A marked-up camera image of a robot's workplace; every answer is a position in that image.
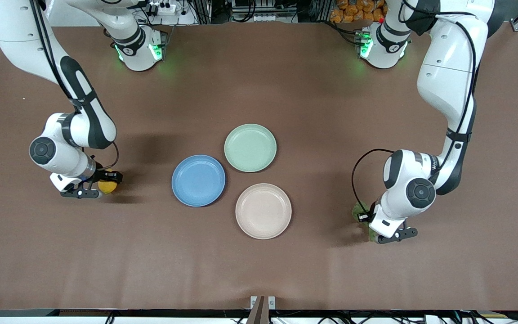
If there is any brown post with metal brackets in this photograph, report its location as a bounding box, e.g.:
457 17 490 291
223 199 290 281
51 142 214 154
246 295 276 324

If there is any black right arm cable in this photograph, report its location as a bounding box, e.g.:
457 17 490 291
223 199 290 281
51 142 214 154
29 0 120 172

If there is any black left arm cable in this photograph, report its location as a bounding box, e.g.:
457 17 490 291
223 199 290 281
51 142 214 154
352 0 481 219

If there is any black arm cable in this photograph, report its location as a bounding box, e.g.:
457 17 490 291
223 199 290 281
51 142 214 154
29 0 120 172
352 0 481 219

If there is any blue round plate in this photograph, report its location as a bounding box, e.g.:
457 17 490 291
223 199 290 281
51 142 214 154
171 155 226 207

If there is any brown table cover sheet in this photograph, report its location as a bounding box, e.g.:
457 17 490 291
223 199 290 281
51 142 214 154
0 22 518 311

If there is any black table edge rail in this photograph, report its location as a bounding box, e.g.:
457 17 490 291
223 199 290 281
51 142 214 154
0 309 518 318

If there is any mint green round plate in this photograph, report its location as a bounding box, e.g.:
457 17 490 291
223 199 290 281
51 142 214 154
224 123 277 173

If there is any beige round plate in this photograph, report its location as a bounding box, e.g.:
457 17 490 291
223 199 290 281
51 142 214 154
235 183 292 240

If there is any white power strip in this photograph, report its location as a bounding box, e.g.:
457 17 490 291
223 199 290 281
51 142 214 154
148 0 177 17

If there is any bag of oranges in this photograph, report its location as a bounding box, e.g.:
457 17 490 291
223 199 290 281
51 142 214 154
330 0 386 24

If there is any yellow lemon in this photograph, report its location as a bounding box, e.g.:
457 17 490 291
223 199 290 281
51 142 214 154
98 170 118 195

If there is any green lettuce leaf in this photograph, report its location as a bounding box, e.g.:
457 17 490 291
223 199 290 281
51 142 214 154
352 202 380 243

